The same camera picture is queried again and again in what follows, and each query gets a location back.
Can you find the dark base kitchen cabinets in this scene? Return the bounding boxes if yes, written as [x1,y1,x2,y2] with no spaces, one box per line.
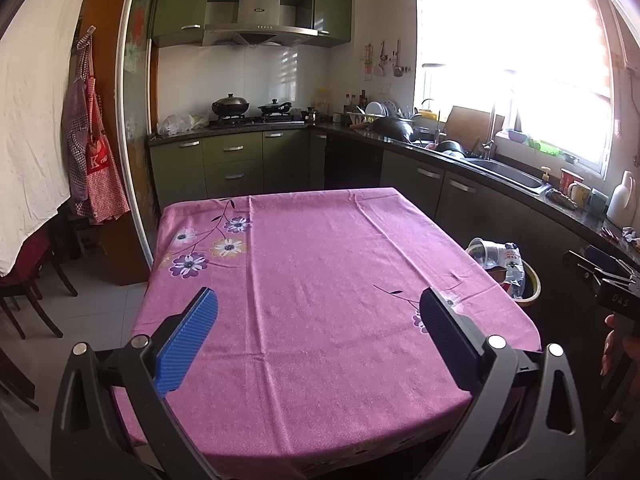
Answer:
[322,130,640,411]

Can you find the clear plastic cup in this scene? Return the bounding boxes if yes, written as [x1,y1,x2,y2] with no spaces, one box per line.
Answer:
[467,239,507,269]

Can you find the green upper kitchen cabinets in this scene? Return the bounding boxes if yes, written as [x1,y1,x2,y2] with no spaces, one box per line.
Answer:
[151,0,355,49]

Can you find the dark scrubbing cloth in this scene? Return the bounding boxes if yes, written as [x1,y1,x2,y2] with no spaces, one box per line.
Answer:
[545,189,576,210]

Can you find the black bin with yellow rim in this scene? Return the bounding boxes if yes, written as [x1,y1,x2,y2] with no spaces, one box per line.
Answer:
[465,237,542,309]

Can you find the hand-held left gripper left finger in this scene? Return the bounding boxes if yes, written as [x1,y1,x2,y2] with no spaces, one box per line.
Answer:
[50,287,220,480]

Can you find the group of sauce bottles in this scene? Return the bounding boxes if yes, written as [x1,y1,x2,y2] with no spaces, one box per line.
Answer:
[342,90,369,114]

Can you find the dark wooden chair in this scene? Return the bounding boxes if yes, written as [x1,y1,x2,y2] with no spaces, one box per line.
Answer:
[0,345,41,412]

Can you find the white plastic jug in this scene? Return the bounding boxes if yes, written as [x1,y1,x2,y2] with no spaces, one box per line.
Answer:
[606,170,636,226]

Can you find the tall steel faucet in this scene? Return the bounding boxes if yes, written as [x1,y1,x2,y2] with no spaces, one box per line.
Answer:
[481,102,506,161]

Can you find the pink floral tablecloth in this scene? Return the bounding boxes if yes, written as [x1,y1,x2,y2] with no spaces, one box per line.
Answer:
[112,187,542,466]

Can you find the dish rack with plates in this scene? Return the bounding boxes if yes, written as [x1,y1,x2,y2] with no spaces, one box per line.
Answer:
[350,101,416,126]

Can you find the purple checkered apron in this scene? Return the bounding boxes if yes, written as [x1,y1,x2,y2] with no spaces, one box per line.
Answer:
[62,35,94,216]

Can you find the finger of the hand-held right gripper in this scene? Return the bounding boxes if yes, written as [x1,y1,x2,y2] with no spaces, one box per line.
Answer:
[584,245,633,277]
[561,250,608,284]

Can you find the black gas stove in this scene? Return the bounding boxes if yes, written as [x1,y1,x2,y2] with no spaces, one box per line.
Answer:
[209,115,306,128]

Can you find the small curved faucet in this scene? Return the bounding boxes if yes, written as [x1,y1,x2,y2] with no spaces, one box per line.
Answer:
[420,98,444,146]

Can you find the steel kitchen sink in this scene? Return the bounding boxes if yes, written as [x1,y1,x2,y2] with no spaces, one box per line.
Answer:
[465,157,553,196]

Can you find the red mug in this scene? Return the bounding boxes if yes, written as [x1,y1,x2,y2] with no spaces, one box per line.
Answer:
[559,168,585,197]

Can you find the steel range hood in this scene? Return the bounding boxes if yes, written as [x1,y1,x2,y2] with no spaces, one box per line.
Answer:
[202,0,319,49]

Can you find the large black wok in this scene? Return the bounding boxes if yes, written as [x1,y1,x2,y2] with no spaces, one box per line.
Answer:
[370,116,417,144]

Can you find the red checkered apron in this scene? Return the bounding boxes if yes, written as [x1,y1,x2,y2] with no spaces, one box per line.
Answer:
[82,25,132,225]

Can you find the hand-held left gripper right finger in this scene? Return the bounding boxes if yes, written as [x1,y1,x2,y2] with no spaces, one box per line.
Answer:
[419,287,586,480]

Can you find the bright window with blind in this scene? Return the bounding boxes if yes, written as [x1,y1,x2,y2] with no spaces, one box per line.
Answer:
[412,0,628,182]

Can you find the person's right hand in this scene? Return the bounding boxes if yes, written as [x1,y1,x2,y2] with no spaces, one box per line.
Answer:
[601,313,619,376]

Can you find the snack packets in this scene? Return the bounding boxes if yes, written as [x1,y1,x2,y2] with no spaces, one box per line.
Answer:
[600,225,640,252]

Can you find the black wok with lid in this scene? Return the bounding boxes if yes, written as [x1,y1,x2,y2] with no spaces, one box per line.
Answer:
[211,93,250,117]

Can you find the clear plastic water bottle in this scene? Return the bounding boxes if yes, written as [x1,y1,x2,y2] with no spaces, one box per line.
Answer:
[500,242,527,301]

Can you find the cream mug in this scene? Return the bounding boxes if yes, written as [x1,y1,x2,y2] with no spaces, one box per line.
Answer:
[567,181,594,209]

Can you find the frosted glass sliding door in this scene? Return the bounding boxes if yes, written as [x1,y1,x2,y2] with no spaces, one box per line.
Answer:
[116,0,164,271]

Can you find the white plastic bags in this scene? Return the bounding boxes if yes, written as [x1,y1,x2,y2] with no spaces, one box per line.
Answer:
[156,112,211,136]

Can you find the green base kitchen cabinets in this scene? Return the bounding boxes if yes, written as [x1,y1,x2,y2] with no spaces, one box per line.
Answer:
[149,127,328,207]

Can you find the white hanging sheet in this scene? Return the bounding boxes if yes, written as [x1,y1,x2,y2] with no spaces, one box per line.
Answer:
[0,0,98,277]

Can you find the green plastic containers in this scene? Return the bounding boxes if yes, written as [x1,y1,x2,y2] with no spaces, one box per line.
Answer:
[527,135,564,157]

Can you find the hanging kitchen utensils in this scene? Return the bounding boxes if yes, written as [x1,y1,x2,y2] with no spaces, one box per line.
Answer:
[362,39,414,81]

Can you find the red cushioned wooden chair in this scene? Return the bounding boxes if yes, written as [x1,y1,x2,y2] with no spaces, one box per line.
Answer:
[0,230,79,341]

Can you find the wooden cutting board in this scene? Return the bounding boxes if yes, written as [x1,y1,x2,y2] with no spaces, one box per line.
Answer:
[444,106,492,147]

